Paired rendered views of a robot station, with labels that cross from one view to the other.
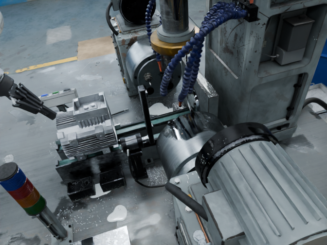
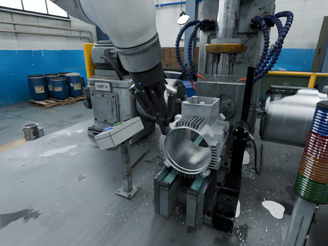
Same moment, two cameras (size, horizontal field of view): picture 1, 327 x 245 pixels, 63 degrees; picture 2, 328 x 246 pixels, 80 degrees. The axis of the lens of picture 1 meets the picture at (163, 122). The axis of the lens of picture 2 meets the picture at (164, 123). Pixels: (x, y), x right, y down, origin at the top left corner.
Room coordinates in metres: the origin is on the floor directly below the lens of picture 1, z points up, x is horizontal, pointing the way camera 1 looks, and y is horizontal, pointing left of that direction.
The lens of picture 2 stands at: (0.50, 0.87, 1.30)
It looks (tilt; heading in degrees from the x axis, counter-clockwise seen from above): 20 degrees down; 307
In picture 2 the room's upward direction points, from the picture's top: straight up
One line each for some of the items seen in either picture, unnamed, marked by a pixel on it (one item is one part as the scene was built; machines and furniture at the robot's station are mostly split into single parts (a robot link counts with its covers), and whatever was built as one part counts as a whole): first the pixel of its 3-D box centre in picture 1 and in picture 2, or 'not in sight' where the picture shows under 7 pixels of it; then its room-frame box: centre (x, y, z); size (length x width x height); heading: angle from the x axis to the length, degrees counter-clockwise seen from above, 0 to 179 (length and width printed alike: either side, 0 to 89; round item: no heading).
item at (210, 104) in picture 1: (206, 105); (221, 112); (0.88, -0.20, 0.97); 0.30 x 0.11 x 0.34; 11
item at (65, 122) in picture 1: (88, 130); (195, 139); (0.79, 0.31, 1.02); 0.20 x 0.19 x 0.19; 101
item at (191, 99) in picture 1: (192, 102); (220, 108); (0.87, -0.13, 1.02); 0.15 x 0.02 x 0.15; 11
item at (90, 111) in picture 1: (91, 110); (200, 110); (0.79, 0.27, 1.11); 0.12 x 0.11 x 0.07; 101
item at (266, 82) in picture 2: not in sight; (288, 91); (0.96, -4.61, 0.43); 1.20 x 0.94 x 0.85; 12
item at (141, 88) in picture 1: (146, 116); (247, 99); (0.70, 0.06, 1.12); 0.04 x 0.03 x 0.26; 101
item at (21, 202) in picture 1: (26, 194); (319, 164); (0.45, 0.43, 1.10); 0.06 x 0.06 x 0.04
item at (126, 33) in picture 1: (141, 50); (121, 104); (1.44, 0.07, 0.99); 0.35 x 0.31 x 0.37; 11
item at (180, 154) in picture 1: (202, 162); (296, 116); (0.53, -0.11, 1.04); 0.41 x 0.25 x 0.25; 11
